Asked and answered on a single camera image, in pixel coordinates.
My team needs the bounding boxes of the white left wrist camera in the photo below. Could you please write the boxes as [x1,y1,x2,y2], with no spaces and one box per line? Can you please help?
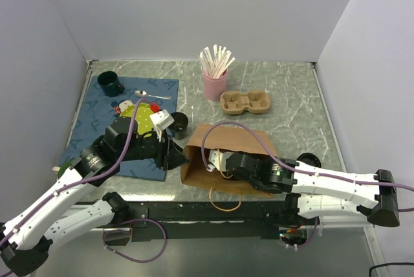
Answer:
[149,109,175,131]

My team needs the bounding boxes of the brown pulp cup carrier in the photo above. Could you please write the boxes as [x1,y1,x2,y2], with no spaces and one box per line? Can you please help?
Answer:
[220,90,271,115]

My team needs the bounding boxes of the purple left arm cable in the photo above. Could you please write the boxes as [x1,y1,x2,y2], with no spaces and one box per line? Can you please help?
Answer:
[0,98,168,274]

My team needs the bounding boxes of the dark green mug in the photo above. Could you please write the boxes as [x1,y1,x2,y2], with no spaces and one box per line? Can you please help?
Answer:
[97,71,125,97]

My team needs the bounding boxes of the blue letter placemat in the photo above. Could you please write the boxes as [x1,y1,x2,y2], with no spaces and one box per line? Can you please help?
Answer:
[58,76,179,181]

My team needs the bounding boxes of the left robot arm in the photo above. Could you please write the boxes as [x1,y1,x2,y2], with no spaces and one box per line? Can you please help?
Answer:
[1,117,190,276]

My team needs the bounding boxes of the white paper straws bundle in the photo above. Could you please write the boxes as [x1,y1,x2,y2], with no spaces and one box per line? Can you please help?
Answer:
[199,44,235,79]

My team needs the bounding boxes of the brown paper bag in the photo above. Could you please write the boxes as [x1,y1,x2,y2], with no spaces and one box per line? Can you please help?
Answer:
[180,124,277,212]

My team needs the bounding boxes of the silver spoon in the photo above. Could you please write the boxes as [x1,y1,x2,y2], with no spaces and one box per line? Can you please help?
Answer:
[135,90,171,100]

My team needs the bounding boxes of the green cup at edge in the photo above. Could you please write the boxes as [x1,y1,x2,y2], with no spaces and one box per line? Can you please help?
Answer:
[58,159,73,179]

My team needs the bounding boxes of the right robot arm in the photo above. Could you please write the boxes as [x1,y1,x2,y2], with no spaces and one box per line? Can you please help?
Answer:
[219,152,400,227]

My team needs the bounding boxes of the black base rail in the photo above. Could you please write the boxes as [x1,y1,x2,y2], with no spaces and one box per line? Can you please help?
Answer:
[89,201,320,242]

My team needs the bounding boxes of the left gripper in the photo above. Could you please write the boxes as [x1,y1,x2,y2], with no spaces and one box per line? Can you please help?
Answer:
[118,125,190,170]

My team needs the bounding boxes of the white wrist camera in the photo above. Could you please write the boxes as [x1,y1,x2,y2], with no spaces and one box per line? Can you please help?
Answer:
[149,109,175,131]
[207,150,234,172]

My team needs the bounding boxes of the green polka dot plate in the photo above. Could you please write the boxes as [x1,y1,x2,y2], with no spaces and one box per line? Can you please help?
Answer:
[119,100,153,134]

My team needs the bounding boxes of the pink straw holder cup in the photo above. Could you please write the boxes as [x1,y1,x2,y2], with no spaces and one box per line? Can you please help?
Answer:
[202,70,228,102]

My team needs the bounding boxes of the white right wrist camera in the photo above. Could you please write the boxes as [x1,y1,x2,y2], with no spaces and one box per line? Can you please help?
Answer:
[207,150,234,172]

